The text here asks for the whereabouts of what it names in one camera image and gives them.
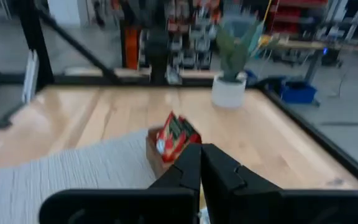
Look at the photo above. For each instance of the grey parts drawer rack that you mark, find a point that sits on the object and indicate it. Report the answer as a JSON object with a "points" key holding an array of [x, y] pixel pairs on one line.
{"points": [[191, 40]]}

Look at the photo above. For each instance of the red storage bins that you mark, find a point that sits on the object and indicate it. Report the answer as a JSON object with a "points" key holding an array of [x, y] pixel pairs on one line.
{"points": [[291, 15]]}

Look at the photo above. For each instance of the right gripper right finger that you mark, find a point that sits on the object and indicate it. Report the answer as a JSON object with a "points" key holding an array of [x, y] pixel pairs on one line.
{"points": [[222, 180]]}

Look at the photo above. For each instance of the orange tool cabinet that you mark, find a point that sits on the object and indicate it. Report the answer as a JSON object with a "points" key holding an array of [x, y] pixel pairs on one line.
{"points": [[132, 46]]}

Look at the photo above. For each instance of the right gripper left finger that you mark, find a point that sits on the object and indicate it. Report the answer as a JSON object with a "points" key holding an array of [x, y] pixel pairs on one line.
{"points": [[188, 174]]}

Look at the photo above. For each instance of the snake plant in white pot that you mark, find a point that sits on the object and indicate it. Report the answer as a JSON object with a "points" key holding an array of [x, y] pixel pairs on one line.
{"points": [[228, 90]]}

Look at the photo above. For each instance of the large blue plastic bin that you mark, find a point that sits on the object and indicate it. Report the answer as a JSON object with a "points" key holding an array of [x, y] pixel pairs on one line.
{"points": [[298, 93]]}

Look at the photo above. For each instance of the silver aluminium bracket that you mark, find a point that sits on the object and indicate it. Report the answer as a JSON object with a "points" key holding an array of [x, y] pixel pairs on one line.
{"points": [[30, 76]]}

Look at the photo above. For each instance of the three-compartment wooden tray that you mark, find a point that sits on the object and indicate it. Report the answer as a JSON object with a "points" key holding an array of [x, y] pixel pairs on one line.
{"points": [[154, 158]]}

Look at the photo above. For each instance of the grey woven placemat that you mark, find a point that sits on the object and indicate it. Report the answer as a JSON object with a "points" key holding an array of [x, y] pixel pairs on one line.
{"points": [[73, 177]]}

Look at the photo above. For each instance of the wooden top desk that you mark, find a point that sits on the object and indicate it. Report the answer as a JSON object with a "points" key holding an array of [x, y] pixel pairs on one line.
{"points": [[291, 45]]}

